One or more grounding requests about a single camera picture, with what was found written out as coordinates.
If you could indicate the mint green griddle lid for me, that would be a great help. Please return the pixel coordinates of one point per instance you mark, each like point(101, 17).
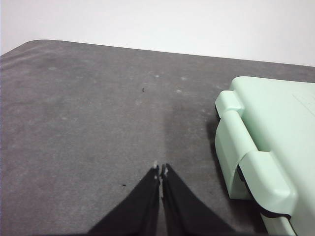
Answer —
point(283, 137)

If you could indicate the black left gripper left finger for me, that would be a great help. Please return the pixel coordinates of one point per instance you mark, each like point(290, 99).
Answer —
point(137, 211)

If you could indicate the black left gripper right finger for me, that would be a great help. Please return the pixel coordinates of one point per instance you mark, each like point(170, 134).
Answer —
point(184, 211)

